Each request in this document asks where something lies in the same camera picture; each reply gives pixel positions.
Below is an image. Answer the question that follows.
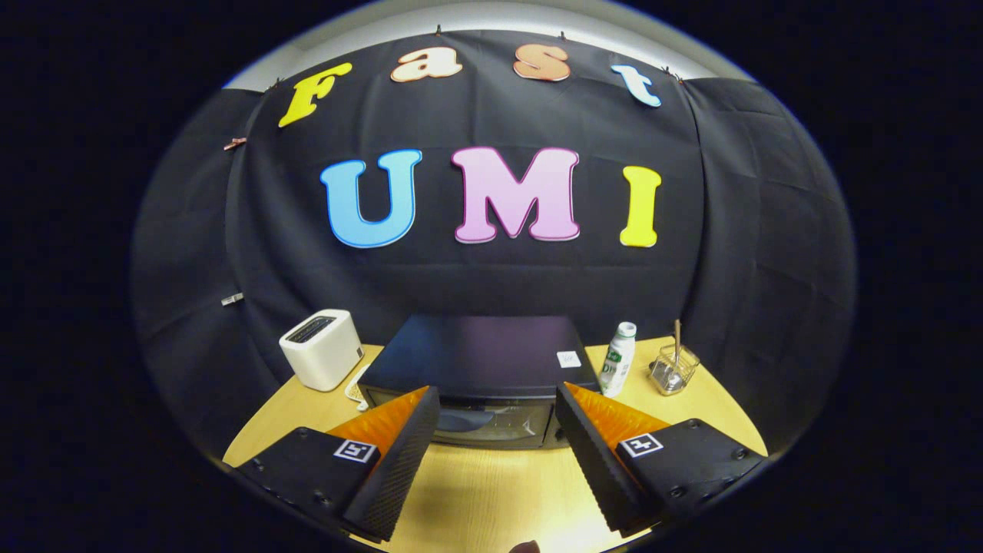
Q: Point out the white toaster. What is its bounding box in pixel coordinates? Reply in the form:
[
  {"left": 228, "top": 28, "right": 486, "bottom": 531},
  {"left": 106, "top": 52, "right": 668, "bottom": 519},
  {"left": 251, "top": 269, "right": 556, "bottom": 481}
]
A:
[{"left": 278, "top": 309, "right": 365, "bottom": 392}]

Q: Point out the wire mesh basket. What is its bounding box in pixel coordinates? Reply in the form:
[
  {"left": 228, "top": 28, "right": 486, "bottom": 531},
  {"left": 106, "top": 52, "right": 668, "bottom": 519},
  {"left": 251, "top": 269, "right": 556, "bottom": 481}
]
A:
[{"left": 649, "top": 343, "right": 701, "bottom": 396}]

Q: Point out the black backdrop cloth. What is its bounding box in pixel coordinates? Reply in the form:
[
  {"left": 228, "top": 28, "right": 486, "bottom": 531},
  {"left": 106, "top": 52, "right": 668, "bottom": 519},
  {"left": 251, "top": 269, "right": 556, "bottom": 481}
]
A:
[{"left": 129, "top": 29, "right": 857, "bottom": 462}]

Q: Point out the black toaster oven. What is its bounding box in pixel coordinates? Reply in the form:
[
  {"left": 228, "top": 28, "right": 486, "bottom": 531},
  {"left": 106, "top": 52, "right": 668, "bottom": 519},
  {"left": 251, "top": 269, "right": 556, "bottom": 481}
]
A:
[{"left": 358, "top": 315, "right": 601, "bottom": 450}]

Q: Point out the white plastic bottle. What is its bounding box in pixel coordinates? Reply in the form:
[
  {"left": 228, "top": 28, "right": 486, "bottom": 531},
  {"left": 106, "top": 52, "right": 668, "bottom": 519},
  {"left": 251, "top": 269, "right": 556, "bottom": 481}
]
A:
[{"left": 598, "top": 322, "right": 637, "bottom": 398}]

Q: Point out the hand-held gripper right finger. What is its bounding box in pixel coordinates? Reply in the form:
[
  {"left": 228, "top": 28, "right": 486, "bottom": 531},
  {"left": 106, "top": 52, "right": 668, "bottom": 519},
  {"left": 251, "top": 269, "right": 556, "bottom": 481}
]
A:
[{"left": 554, "top": 382, "right": 773, "bottom": 537}]

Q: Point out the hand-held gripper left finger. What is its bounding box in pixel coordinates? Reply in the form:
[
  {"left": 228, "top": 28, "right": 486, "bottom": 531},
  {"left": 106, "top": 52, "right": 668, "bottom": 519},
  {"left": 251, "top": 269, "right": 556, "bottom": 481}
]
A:
[{"left": 238, "top": 385, "right": 442, "bottom": 542}]

